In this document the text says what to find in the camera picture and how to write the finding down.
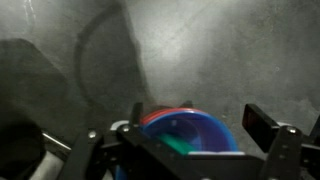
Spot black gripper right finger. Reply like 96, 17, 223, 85
241, 103, 281, 154

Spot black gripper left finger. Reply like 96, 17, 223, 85
128, 101, 145, 128

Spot red plastic bowl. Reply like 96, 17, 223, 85
139, 107, 208, 126

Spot blue plastic bowl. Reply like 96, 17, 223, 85
114, 110, 239, 180

